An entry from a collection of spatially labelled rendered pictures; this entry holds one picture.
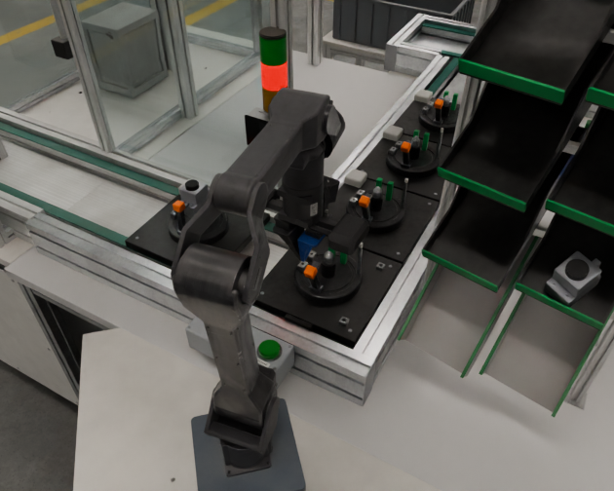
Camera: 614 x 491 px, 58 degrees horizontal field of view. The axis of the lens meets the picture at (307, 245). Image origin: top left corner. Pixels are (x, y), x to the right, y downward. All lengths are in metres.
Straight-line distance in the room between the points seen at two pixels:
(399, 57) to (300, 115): 1.57
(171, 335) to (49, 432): 1.08
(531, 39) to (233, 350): 0.52
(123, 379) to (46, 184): 0.67
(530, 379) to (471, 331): 0.12
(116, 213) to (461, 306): 0.89
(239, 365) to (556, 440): 0.70
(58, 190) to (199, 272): 1.13
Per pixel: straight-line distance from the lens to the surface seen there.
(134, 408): 1.17
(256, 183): 0.55
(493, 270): 0.92
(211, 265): 0.54
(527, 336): 1.05
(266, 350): 1.06
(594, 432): 1.22
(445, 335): 1.05
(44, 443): 2.25
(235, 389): 0.72
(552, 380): 1.05
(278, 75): 1.10
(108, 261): 1.31
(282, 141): 0.62
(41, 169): 1.74
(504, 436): 1.15
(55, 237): 1.42
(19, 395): 2.40
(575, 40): 0.78
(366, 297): 1.15
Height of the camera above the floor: 1.83
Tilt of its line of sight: 43 degrees down
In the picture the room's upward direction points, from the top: straight up
